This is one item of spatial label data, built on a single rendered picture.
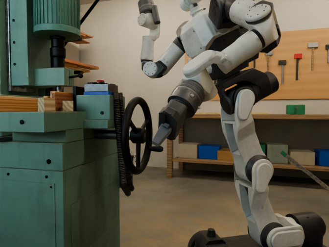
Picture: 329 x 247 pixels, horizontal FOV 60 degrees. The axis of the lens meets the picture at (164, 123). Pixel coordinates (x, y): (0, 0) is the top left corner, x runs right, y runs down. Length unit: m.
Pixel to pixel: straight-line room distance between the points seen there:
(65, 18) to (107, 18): 3.92
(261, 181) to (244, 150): 0.16
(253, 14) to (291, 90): 3.28
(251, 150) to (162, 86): 3.19
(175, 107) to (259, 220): 0.92
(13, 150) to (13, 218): 0.23
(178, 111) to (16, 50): 0.75
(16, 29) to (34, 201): 0.66
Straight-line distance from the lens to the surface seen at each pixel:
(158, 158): 4.55
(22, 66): 1.25
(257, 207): 1.50
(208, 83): 0.86
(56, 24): 1.18
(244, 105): 1.35
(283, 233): 1.57
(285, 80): 4.19
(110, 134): 1.10
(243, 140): 1.40
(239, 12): 1.07
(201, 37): 1.27
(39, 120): 0.89
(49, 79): 1.22
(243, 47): 0.89
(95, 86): 1.07
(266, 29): 0.93
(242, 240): 1.79
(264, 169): 1.42
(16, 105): 1.04
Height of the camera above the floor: 0.91
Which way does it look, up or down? 3 degrees down
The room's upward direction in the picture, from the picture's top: straight up
